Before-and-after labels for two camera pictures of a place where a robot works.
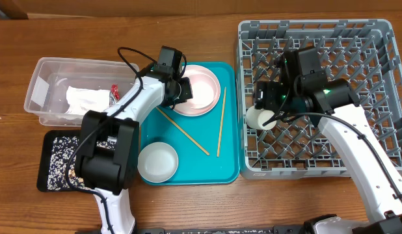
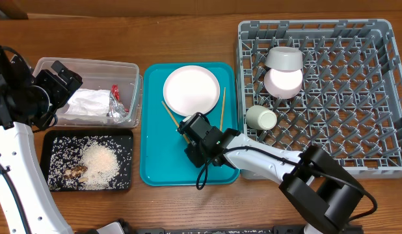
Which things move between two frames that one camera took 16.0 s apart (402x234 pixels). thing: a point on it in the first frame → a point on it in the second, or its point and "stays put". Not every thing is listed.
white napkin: [80, 100] stays put
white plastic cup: [255, 117] stays put
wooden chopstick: [221, 121] stays put
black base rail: [221, 229] stays put
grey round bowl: [157, 162] → [284, 58]
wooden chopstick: [184, 132] → [168, 110]
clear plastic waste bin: [62, 90] stays put
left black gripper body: [183, 90] → [49, 94]
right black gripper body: [276, 97] → [196, 154]
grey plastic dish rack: [362, 51] stays put
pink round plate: [205, 91] stays put
